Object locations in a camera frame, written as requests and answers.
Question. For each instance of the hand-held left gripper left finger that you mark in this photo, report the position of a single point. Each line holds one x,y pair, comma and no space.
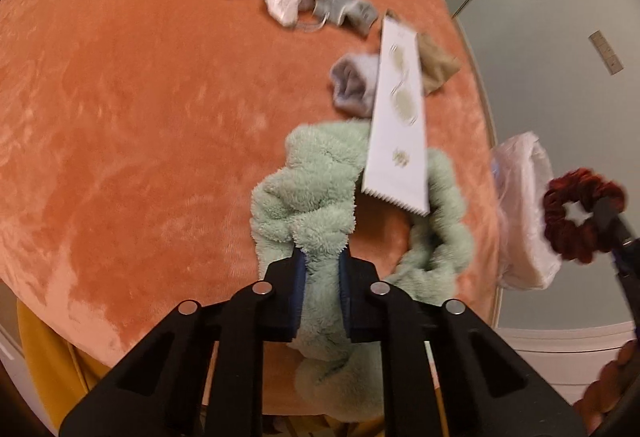
298,292

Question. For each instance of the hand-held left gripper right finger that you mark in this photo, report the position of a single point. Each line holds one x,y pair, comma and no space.
344,292

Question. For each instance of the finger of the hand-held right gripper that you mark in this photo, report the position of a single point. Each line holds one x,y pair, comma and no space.
612,219
631,277

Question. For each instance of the dark red scrunchie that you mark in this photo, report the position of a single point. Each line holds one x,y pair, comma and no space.
565,222

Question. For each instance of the green fluffy headband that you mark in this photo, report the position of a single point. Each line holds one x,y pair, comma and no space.
320,197

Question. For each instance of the brown braided hair band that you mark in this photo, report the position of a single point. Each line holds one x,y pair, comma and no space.
610,382

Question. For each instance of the wooden ruler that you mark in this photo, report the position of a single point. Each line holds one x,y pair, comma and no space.
606,53

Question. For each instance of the white paper card gold print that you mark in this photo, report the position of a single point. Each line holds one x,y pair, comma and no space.
397,127

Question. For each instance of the light grey sock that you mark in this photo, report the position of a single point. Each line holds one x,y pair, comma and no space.
352,84

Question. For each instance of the orange velvet blanket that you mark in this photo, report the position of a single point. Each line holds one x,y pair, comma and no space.
150,127

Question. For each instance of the beige cloth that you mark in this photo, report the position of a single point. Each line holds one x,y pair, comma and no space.
435,64

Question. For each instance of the yellow cloth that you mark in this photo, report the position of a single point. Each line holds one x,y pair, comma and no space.
50,367

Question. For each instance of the grey knit sock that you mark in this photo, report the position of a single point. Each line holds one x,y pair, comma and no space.
350,9

